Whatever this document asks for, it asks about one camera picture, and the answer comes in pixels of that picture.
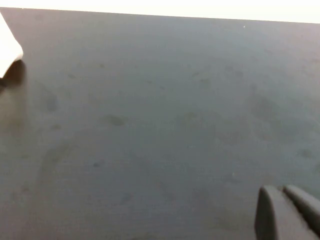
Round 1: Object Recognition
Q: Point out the white canvas pencil case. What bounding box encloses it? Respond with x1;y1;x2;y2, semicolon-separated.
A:
0;12;24;79

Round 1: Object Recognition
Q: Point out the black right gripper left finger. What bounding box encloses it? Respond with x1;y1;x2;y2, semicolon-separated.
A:
254;185;313;240

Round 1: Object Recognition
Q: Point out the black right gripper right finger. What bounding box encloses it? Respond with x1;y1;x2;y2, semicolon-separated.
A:
283;184;320;234

